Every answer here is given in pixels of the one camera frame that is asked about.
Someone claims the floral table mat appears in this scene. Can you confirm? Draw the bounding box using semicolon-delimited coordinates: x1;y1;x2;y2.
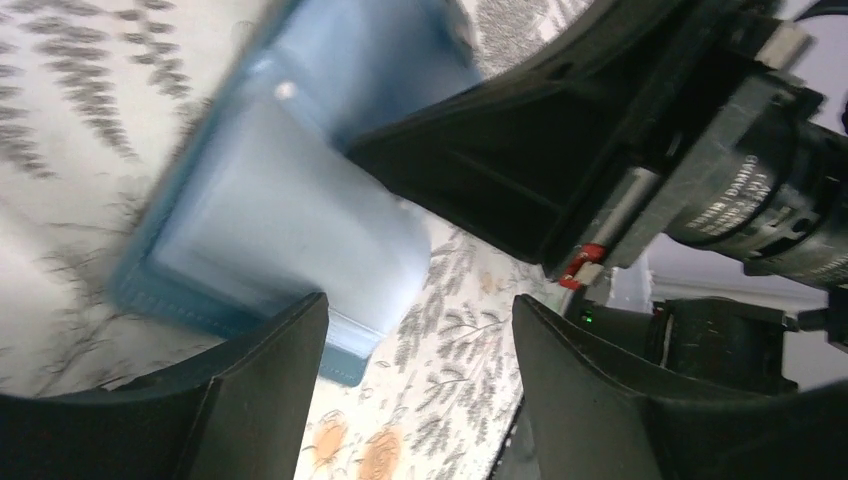
1;1;565;479

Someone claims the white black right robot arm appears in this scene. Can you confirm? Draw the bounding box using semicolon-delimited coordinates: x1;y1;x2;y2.
347;1;847;395

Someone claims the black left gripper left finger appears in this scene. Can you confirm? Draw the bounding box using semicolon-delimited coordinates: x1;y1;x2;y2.
1;293;328;479

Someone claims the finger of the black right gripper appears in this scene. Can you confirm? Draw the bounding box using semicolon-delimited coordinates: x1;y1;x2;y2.
348;1;729;265

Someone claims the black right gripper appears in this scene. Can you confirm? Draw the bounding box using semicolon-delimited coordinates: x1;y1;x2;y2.
539;1;847;289

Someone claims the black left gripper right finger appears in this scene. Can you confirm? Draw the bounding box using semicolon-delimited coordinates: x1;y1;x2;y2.
512;295;847;479

